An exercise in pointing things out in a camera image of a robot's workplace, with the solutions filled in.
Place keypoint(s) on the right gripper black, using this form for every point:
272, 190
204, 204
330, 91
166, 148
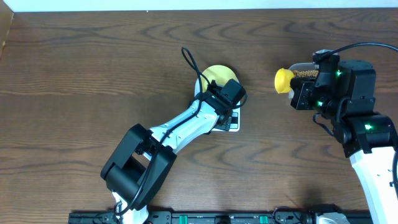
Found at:
301, 86

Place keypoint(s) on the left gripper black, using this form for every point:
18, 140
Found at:
226, 123

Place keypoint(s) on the yellow measuring scoop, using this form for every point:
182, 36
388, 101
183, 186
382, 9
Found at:
282, 80

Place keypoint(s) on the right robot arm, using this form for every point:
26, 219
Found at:
342, 91

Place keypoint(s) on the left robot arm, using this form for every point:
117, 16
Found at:
142, 160

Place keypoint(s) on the white digital kitchen scale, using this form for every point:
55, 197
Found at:
210, 111

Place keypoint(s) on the pale yellow bowl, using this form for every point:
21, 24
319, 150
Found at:
219, 73

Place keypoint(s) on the soybeans in container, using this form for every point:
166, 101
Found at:
305, 74

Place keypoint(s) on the clear plastic container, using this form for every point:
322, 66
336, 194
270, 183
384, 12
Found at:
294, 83

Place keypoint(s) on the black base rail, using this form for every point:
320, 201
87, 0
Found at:
325, 213

